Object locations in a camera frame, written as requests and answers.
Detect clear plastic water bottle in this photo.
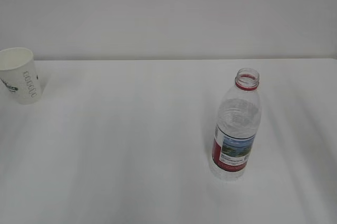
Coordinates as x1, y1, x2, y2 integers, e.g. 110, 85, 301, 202
210, 68, 262, 181

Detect white paper cup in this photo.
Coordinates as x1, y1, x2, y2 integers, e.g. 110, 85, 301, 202
1, 47, 42, 105

